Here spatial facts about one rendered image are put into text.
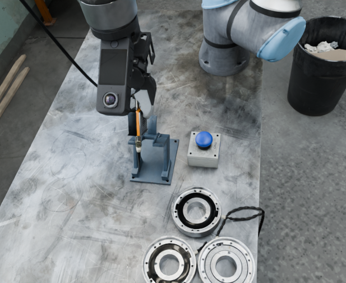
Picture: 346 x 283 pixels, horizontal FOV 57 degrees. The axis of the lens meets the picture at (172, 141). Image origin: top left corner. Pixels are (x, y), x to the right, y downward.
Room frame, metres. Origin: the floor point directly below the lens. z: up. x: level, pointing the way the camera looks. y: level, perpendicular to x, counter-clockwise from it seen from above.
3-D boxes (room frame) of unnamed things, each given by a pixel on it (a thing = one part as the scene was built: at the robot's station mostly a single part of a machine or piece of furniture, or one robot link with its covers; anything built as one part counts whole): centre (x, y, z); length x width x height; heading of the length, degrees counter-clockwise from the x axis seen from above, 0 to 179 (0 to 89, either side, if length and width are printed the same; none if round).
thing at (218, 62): (0.74, -0.20, 0.85); 0.15 x 0.15 x 0.10
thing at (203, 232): (0.27, -0.02, 0.82); 0.10 x 0.10 x 0.04
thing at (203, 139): (0.41, -0.07, 0.85); 0.04 x 0.04 x 0.05
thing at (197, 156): (0.42, -0.07, 0.82); 0.08 x 0.07 x 0.05; 161
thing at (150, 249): (0.17, 0.05, 0.82); 0.10 x 0.10 x 0.04
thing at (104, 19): (0.43, 0.05, 1.22); 0.08 x 0.08 x 0.05
